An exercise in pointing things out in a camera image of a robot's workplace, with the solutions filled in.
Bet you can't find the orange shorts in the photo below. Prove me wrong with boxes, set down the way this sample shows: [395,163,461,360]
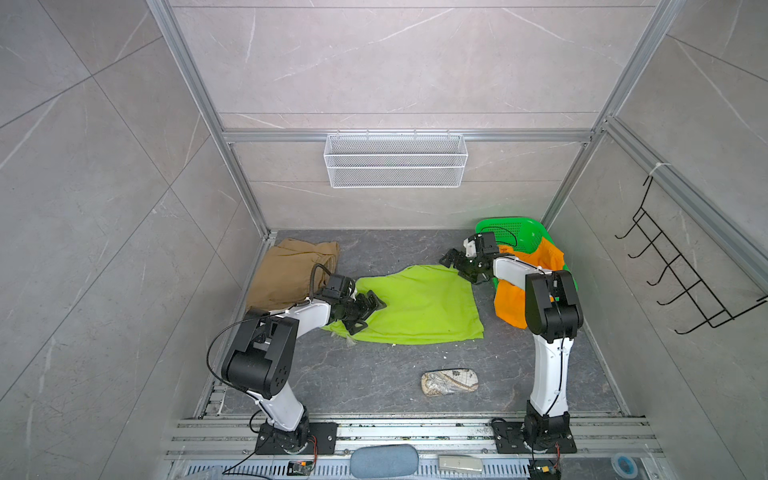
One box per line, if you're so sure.
[493,237,566,330]

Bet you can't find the lime green shorts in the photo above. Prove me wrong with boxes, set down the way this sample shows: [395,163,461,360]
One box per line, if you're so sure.
[324,265,484,345]

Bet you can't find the tan khaki shorts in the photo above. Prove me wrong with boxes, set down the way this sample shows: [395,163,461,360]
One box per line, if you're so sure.
[246,239,340,311]

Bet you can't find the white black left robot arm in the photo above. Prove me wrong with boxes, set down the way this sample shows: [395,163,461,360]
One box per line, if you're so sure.
[214,263,387,454]

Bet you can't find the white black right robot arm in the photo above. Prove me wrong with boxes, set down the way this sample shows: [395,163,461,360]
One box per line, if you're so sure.
[439,249,584,453]

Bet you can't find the green plastic basket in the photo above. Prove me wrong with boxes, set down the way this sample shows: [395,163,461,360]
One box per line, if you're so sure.
[475,217,569,271]

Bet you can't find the patterned folded cloth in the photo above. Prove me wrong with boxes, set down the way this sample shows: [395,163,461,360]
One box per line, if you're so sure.
[420,368,479,397]

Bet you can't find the blue grey oval pad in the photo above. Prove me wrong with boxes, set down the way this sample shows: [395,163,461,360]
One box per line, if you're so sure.
[349,444,420,479]

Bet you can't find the small electronics board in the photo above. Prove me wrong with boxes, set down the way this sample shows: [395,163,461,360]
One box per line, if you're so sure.
[286,460,316,477]

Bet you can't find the blue tape roll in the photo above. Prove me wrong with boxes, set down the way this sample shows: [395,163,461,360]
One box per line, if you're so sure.
[611,453,640,480]

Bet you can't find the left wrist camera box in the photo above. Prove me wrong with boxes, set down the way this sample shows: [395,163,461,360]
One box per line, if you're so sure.
[321,274,356,301]

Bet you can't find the white wire mesh basket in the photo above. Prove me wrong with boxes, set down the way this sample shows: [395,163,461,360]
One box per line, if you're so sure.
[323,133,469,189]

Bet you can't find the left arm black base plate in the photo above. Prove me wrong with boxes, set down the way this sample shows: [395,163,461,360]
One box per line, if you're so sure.
[255,422,338,455]

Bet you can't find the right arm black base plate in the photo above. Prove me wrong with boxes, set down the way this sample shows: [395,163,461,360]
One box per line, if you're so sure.
[490,416,578,454]

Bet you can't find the black wire hook rack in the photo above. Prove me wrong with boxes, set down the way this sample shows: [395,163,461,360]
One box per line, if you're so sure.
[614,175,767,336]

